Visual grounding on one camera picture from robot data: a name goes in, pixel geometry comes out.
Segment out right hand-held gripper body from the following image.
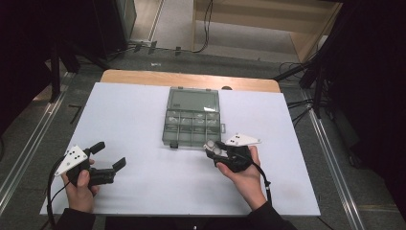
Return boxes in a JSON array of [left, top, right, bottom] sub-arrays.
[[214, 132, 263, 173]]

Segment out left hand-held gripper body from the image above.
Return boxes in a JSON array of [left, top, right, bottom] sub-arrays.
[[54, 145, 117, 190]]

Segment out grey translucent compartment box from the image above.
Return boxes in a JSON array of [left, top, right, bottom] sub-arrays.
[[161, 85, 227, 150]]

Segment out person's right hand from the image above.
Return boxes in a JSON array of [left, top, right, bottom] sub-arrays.
[[215, 145, 268, 212]]

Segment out person's left hand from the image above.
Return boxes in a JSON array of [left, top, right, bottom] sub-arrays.
[[60, 158, 101, 215]]

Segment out white table sheet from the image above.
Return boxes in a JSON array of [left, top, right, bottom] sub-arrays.
[[39, 81, 322, 217]]

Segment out person's dark clothing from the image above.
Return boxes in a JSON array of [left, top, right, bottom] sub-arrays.
[[104, 217, 257, 230]]

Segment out wooden table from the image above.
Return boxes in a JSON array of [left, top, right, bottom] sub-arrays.
[[100, 69, 282, 94]]

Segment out black metal stand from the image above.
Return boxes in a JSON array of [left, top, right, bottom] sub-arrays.
[[47, 39, 111, 104], [273, 58, 331, 120]]

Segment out dark curtain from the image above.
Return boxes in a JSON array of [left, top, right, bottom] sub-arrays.
[[0, 0, 97, 137], [319, 0, 406, 222]]

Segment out black cabinet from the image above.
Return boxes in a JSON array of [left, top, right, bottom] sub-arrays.
[[92, 0, 138, 60]]

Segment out light wooden shelf unit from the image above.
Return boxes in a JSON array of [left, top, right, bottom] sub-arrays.
[[192, 0, 343, 63]]

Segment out black angle bracket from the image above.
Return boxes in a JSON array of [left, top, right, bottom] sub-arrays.
[[68, 103, 85, 126]]

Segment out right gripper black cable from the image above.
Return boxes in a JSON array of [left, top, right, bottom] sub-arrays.
[[252, 161, 273, 206]]

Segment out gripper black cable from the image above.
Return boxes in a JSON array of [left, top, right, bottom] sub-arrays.
[[252, 161, 273, 206], [46, 155, 71, 230]]

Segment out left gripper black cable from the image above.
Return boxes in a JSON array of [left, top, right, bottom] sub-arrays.
[[46, 155, 71, 230]]

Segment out metal floor rail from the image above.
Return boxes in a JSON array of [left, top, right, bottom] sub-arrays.
[[301, 89, 366, 230], [0, 72, 79, 214]]

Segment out black floor cables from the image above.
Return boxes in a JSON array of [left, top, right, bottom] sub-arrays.
[[286, 98, 316, 129]]

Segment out hanging black cable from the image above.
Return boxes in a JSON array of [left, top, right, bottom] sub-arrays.
[[192, 0, 214, 54]]

